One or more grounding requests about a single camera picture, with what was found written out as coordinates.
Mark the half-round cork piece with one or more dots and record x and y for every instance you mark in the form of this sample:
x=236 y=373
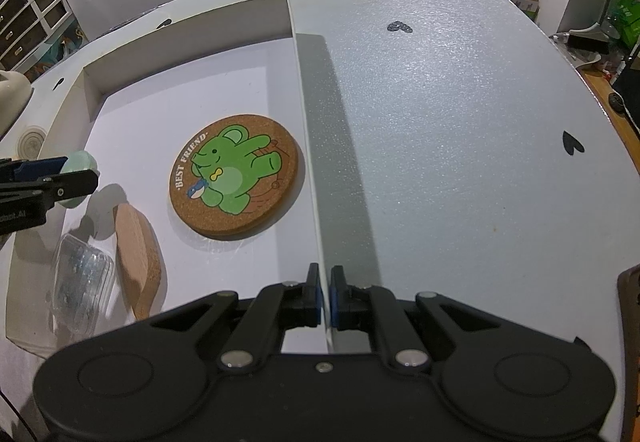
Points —
x=138 y=256

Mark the round cork frog coaster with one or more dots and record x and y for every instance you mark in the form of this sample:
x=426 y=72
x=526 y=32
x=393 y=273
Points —
x=233 y=175

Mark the white drawer cabinet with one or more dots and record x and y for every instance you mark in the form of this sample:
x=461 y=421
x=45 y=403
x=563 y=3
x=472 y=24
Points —
x=28 y=27

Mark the mint green round disc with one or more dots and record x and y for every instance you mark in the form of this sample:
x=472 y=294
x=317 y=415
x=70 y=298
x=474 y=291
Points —
x=80 y=166

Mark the clear plastic blister case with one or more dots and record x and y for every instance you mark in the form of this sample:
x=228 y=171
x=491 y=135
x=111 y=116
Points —
x=83 y=281

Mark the white shallow tray box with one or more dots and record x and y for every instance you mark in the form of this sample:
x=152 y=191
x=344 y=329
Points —
x=134 y=101

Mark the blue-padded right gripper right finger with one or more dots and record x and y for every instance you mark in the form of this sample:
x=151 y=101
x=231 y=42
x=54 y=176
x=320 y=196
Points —
x=376 y=312

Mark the beige round lid container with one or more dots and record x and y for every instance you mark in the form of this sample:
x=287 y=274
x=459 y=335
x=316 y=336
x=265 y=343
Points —
x=30 y=143

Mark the beige cat-ear ceramic holder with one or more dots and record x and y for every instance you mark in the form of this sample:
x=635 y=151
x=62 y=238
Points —
x=15 y=93

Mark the green box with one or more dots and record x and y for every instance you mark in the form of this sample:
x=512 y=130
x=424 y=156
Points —
x=625 y=18

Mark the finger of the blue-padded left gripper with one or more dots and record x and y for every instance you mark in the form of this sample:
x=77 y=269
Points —
x=43 y=193
x=22 y=170

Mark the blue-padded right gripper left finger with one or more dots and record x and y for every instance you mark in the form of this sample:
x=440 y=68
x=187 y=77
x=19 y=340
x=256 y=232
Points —
x=276 y=309

